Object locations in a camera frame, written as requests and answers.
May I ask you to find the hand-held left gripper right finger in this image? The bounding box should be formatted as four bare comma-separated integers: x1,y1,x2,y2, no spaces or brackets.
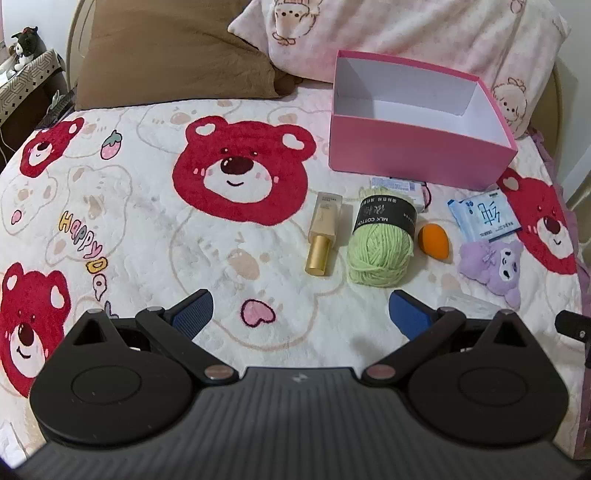
362,290,539,386

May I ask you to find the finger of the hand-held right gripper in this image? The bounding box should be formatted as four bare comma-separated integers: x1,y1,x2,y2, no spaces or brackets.
556,311,591,344

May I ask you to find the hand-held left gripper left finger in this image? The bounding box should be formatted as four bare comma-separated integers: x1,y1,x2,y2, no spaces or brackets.
60,290,238,384

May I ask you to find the green yarn ball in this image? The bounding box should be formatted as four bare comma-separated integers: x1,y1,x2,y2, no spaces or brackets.
347,185,419,286

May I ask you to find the orange makeup sponge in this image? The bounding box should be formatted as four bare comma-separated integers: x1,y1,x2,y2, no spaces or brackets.
418,223,448,254

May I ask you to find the purple plush toy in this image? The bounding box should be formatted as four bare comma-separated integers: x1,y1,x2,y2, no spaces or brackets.
458,240,525,311

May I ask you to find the foundation bottle with gold cap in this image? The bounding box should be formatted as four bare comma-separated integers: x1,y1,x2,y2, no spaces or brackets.
305,191,343,278

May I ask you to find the white wipes packet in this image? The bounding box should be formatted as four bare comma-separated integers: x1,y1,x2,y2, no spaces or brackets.
369,176,432,213

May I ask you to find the blue and white tissue packet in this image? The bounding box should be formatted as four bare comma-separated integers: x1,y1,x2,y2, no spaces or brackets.
447,193,522,243

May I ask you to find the pink cardboard box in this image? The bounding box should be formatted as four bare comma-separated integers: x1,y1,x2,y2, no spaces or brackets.
329,50,519,191

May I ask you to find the red bear printed blanket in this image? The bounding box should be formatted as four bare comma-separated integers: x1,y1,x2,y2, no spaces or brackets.
0,88,591,462

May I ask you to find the brown pillow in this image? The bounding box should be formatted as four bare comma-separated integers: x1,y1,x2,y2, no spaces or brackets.
74,0,305,112

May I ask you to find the nightstand with patterned cloth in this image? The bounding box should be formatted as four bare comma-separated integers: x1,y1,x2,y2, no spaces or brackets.
0,48,63,153

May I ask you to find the pink cartoon printed pillow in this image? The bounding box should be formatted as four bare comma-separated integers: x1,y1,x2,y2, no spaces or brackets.
228,0,571,139

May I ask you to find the dark plush cat toy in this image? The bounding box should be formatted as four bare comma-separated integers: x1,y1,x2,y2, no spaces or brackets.
9,28,47,72

